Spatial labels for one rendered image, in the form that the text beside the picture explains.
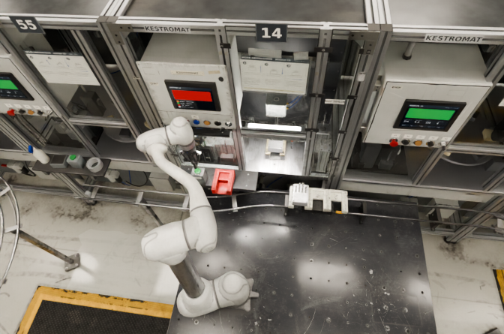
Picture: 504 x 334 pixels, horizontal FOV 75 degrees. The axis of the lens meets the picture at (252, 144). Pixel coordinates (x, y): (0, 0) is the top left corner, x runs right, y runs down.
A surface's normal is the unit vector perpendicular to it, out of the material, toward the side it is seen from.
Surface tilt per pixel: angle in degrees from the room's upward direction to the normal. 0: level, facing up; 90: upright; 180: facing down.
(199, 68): 90
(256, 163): 0
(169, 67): 90
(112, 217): 0
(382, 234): 0
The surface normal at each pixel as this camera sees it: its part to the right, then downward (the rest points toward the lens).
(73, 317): -0.06, -0.57
